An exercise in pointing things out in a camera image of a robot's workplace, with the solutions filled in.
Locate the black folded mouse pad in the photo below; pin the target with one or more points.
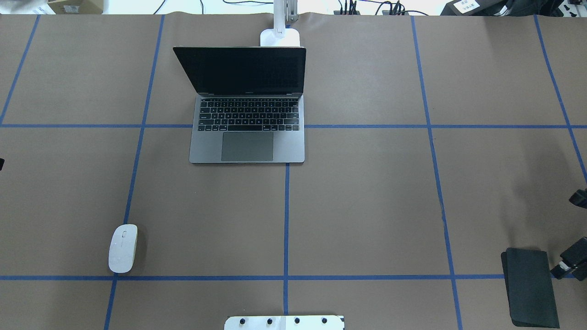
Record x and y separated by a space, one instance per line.
528 280

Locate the white computer mouse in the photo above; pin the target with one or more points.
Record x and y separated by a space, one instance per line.
122 248

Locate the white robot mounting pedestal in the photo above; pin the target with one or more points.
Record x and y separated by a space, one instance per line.
286 322

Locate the white desk lamp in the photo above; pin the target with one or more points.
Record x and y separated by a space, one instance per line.
285 12

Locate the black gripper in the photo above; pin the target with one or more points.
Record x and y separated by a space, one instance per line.
576 255

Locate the cardboard box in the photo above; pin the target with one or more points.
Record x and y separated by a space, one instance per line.
77 6

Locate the grey laptop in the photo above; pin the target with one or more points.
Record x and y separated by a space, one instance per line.
249 106

